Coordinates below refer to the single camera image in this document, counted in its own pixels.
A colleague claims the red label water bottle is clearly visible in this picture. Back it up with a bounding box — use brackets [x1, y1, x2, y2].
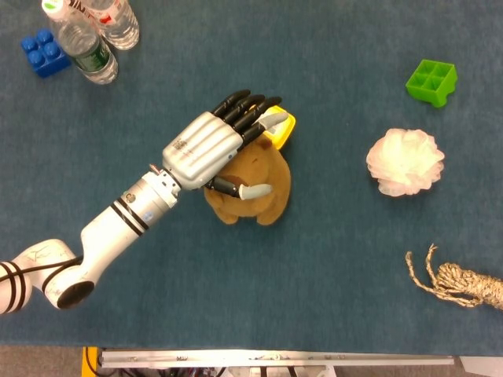
[83, 0, 141, 51]

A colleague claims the white mesh bath sponge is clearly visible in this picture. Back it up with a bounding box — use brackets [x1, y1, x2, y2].
[365, 127, 446, 197]

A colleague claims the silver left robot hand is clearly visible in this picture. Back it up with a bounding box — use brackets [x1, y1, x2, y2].
[161, 89, 289, 201]

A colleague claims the blue building block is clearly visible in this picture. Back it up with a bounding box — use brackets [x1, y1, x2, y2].
[20, 28, 72, 79]

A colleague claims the beige braided rope bundle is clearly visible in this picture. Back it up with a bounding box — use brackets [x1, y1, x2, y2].
[405, 243, 503, 311]

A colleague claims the green grid plastic block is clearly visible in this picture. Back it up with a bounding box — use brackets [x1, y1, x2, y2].
[405, 58, 458, 109]

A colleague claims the aluminium frame rail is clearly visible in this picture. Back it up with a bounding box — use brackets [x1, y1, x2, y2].
[82, 346, 467, 377]

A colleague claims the blue table cloth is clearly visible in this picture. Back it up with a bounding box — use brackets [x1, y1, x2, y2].
[0, 0, 503, 357]

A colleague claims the yellow plastic block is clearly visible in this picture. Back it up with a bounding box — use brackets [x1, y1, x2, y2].
[262, 105, 298, 152]

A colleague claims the green label water bottle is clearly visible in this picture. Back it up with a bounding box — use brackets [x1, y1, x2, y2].
[41, 0, 119, 86]

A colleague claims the brown capybara plush toy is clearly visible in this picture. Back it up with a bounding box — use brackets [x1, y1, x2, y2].
[202, 137, 292, 226]

